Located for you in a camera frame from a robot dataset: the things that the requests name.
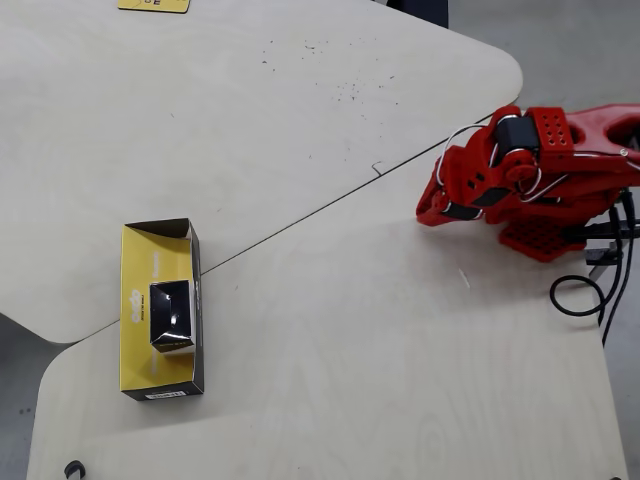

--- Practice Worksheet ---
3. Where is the dark object at table edge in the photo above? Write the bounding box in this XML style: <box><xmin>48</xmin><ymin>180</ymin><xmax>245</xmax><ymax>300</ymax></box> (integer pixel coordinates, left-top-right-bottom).
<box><xmin>383</xmin><ymin>0</ymin><xmax>450</xmax><ymax>30</ymax></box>

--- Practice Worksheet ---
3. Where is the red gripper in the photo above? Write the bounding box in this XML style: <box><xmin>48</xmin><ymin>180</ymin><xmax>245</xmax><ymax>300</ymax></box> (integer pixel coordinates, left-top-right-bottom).
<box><xmin>415</xmin><ymin>171</ymin><xmax>484</xmax><ymax>227</ymax></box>

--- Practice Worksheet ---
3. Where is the red robot arm with base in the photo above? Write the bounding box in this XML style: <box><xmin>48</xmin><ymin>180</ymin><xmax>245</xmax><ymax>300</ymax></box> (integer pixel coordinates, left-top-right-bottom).
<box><xmin>433</xmin><ymin>102</ymin><xmax>640</xmax><ymax>264</ymax></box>

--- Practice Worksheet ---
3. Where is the white gripper servo wire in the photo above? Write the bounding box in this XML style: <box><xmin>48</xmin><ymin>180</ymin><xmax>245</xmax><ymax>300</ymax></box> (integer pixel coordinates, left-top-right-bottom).
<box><xmin>433</xmin><ymin>123</ymin><xmax>501</xmax><ymax>192</ymax></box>

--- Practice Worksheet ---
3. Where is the yellow card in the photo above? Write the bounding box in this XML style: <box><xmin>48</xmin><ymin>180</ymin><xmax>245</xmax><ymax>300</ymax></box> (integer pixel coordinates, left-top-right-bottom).
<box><xmin>116</xmin><ymin>0</ymin><xmax>192</xmax><ymax>14</ymax></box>

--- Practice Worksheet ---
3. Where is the black table clamp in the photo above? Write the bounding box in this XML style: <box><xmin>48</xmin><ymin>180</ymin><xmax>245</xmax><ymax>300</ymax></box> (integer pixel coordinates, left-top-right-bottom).
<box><xmin>583</xmin><ymin>218</ymin><xmax>640</xmax><ymax>267</ymax></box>

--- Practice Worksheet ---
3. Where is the white arm servo wire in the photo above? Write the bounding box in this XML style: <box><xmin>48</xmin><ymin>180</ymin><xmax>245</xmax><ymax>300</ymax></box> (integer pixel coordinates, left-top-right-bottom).
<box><xmin>518</xmin><ymin>148</ymin><xmax>629</xmax><ymax>202</ymax></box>

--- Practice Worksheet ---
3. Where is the black power cable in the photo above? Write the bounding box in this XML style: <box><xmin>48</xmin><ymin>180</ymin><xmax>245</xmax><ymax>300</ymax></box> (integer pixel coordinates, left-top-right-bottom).
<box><xmin>549</xmin><ymin>276</ymin><xmax>608</xmax><ymax>317</ymax></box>
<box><xmin>601</xmin><ymin>187</ymin><xmax>637</xmax><ymax>347</ymax></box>

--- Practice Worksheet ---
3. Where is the open black okdo cardboard box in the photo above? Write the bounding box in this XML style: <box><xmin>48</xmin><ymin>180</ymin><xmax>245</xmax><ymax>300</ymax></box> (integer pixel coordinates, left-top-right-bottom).
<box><xmin>119</xmin><ymin>217</ymin><xmax>206</xmax><ymax>402</ymax></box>

